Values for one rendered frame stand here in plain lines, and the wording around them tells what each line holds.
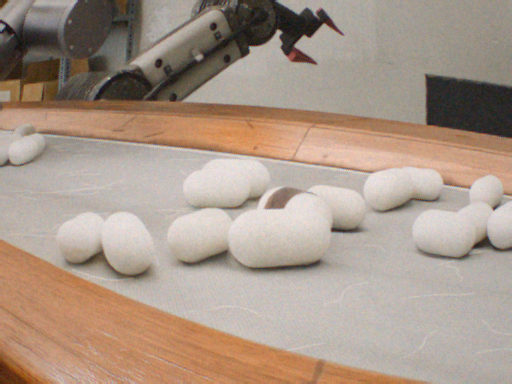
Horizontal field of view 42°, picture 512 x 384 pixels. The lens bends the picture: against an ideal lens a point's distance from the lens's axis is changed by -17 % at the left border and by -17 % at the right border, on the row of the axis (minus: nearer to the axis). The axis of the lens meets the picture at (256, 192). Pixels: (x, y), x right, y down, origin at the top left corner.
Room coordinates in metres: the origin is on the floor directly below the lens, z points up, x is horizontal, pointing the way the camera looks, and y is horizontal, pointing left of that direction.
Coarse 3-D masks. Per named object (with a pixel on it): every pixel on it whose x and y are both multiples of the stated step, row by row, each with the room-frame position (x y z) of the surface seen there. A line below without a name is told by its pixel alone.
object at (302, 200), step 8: (272, 192) 0.33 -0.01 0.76; (304, 192) 0.32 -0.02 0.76; (264, 200) 0.33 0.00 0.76; (296, 200) 0.31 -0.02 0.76; (304, 200) 0.31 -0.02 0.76; (312, 200) 0.31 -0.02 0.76; (320, 200) 0.31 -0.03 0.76; (288, 208) 0.31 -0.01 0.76; (312, 208) 0.31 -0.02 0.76; (320, 208) 0.31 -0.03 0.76; (328, 208) 0.31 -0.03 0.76; (328, 216) 0.31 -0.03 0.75; (328, 224) 0.31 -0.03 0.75
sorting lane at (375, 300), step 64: (0, 192) 0.43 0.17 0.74; (64, 192) 0.43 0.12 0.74; (128, 192) 0.43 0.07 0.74; (448, 192) 0.43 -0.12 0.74; (384, 256) 0.30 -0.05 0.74; (448, 256) 0.29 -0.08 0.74; (192, 320) 0.23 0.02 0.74; (256, 320) 0.23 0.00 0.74; (320, 320) 0.23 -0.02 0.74; (384, 320) 0.22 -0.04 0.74; (448, 320) 0.21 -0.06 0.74
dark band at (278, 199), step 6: (276, 192) 0.33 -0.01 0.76; (282, 192) 0.32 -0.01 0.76; (288, 192) 0.32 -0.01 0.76; (294, 192) 0.32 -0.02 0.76; (300, 192) 0.32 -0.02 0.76; (270, 198) 0.32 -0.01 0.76; (276, 198) 0.32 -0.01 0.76; (282, 198) 0.32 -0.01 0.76; (288, 198) 0.32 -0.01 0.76; (270, 204) 0.32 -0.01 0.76; (276, 204) 0.32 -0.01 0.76; (282, 204) 0.32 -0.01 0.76
